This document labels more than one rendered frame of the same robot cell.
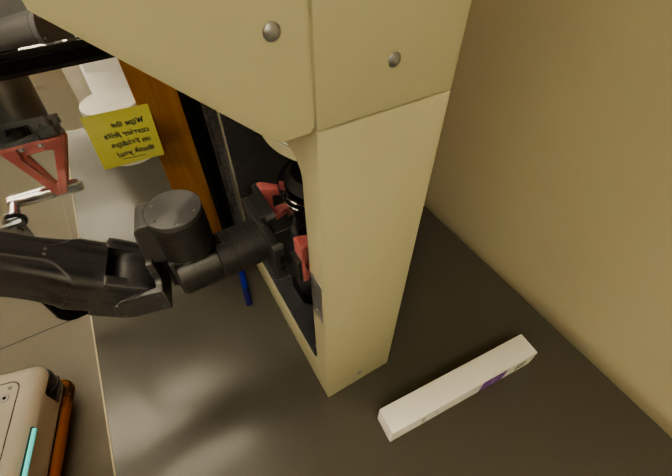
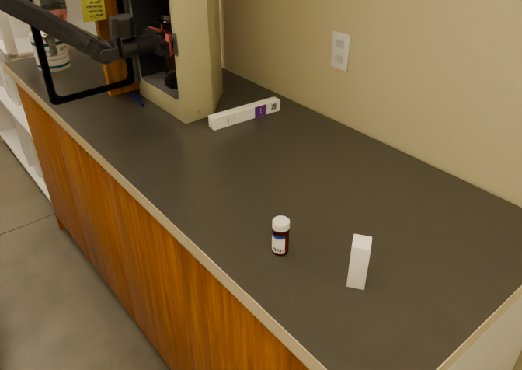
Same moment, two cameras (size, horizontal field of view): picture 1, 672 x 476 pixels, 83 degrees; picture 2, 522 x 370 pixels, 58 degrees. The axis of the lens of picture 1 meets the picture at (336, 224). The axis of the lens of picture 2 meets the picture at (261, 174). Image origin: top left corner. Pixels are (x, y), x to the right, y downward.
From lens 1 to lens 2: 1.20 m
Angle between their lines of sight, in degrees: 16
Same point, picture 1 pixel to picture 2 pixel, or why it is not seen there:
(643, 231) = (304, 35)
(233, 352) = (137, 118)
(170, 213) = (122, 16)
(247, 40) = not seen: outside the picture
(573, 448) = (294, 126)
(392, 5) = not seen: outside the picture
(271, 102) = not seen: outside the picture
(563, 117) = (273, 1)
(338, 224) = (179, 3)
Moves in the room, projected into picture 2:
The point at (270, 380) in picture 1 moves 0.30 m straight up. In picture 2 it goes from (157, 123) to (145, 31)
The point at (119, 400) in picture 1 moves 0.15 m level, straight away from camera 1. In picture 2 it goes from (85, 132) to (47, 123)
